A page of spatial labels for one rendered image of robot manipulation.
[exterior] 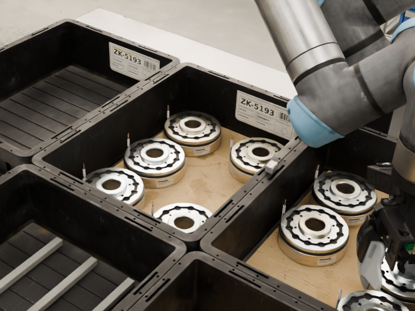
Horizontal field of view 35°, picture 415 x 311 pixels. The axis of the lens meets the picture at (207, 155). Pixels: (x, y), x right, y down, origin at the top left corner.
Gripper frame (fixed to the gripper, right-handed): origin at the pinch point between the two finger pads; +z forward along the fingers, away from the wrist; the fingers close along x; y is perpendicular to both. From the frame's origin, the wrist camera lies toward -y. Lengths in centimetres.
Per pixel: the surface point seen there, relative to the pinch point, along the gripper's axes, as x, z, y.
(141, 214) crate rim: -32.9, -7.5, -7.4
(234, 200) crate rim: -20.1, -7.8, -8.8
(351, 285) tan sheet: -4.0, 2.2, -0.7
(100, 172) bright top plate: -38.4, -1.1, -25.7
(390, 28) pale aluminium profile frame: 86, 54, -191
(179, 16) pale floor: 4, 84, -275
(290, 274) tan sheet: -12.1, 2.2, -3.6
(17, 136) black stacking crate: -53, 2, -42
